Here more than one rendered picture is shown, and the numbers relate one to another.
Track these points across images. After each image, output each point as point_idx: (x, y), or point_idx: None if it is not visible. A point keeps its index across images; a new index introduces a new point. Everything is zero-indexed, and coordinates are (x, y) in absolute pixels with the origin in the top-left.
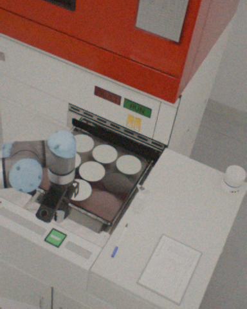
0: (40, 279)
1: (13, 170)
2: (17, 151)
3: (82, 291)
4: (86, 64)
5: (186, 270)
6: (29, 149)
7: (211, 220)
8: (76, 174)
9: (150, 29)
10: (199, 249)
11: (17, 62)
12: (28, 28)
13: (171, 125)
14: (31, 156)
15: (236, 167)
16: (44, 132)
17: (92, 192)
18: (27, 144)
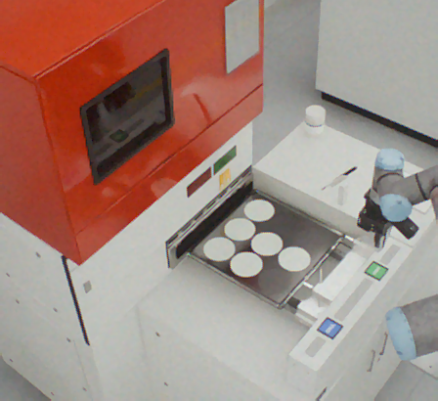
0: (375, 328)
1: None
2: (417, 182)
3: (404, 281)
4: (192, 165)
5: None
6: (410, 176)
7: (353, 151)
8: (270, 257)
9: (239, 63)
10: None
11: (105, 269)
12: (131, 201)
13: (251, 140)
14: (431, 167)
15: (308, 109)
16: (170, 298)
17: (299, 245)
18: (397, 182)
